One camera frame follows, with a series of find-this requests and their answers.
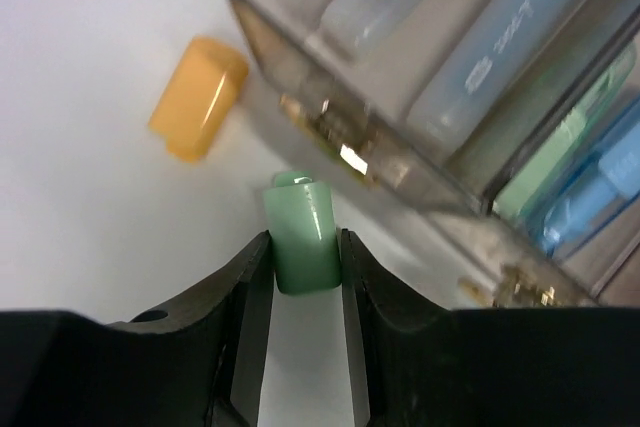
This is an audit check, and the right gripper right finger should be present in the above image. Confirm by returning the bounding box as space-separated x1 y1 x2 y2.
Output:
339 230 639 426

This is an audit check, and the orange-yellow pen cap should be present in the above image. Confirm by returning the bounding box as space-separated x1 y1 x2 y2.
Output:
148 36 249 162

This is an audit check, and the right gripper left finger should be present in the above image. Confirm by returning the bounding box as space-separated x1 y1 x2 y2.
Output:
1 233 273 426

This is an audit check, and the blue highlighter pen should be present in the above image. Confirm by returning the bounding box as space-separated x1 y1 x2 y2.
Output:
406 0 572 158

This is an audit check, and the green highlighter pen top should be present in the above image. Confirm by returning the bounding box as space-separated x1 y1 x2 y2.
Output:
493 43 637 220

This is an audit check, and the clear bin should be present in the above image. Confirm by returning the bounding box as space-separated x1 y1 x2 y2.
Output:
229 0 639 212
479 41 640 308

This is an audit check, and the green pen cap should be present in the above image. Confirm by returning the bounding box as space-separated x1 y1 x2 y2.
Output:
263 171 341 296

